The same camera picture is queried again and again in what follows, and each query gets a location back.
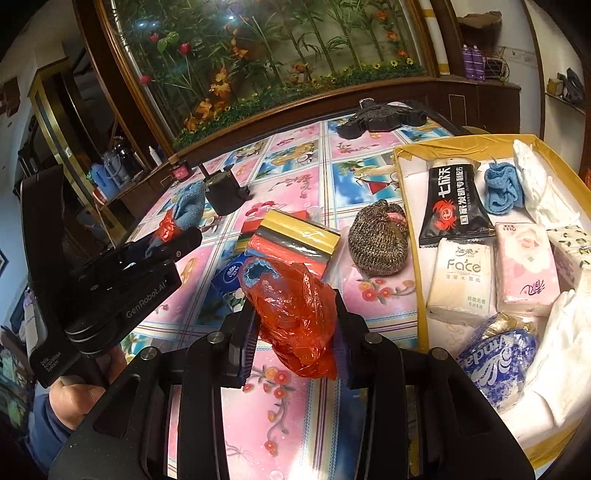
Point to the purple spray bottle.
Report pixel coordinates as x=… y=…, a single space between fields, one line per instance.
x=479 y=63
x=468 y=62

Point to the blue white plastic packet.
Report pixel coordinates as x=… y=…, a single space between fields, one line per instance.
x=503 y=364

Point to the large white cloth bag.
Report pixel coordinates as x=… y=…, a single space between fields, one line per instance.
x=563 y=360

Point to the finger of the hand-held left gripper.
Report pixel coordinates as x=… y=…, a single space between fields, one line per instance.
x=180 y=242

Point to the white tissue pack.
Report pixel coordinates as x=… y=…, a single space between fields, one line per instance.
x=461 y=281

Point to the small red jar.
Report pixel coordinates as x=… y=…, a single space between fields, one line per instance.
x=180 y=170

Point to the blue terry cloth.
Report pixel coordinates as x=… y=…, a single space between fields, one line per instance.
x=503 y=189
x=189 y=207

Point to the pack of coloured felt sheets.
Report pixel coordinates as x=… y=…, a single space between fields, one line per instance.
x=247 y=235

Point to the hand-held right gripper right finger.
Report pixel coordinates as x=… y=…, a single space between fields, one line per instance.
x=344 y=357

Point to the dark kettle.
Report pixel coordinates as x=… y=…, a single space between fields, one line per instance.
x=121 y=157

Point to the blue tissue pack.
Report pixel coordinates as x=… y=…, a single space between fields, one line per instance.
x=231 y=284

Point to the brown woven basket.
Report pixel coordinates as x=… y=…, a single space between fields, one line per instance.
x=480 y=25

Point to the black snack packet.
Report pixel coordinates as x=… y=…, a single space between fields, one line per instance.
x=457 y=203

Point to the yellow-taped cardboard box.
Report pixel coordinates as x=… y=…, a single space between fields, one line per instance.
x=411 y=173

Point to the blue water jug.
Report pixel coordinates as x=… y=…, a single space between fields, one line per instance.
x=100 y=182

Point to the gold-trimmed wooden cabinet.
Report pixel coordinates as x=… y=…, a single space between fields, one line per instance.
x=78 y=129

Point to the pink tissue pack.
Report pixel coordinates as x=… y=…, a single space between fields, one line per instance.
x=524 y=267

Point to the black cup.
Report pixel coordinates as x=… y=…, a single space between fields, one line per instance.
x=226 y=194

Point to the black cross-shaped holder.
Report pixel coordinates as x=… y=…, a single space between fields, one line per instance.
x=383 y=117

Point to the person's left hand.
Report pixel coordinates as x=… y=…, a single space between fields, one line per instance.
x=74 y=399

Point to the striped sponge pack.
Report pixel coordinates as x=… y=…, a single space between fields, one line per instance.
x=295 y=240

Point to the artificial flower display case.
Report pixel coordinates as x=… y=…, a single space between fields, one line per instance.
x=254 y=60

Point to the green floral tissue pack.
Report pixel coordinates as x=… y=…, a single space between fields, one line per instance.
x=575 y=249

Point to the person's left forearm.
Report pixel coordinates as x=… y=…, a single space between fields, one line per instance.
x=44 y=429

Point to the small white cloth pouch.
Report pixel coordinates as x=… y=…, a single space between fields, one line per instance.
x=540 y=184

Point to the brown knitted pouch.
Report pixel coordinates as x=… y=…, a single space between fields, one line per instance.
x=378 y=240

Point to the small red plastic bag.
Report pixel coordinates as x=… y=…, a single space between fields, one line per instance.
x=166 y=228

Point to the small white bottle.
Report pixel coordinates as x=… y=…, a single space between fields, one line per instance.
x=155 y=155

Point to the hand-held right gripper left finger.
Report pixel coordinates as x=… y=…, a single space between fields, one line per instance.
x=249 y=344

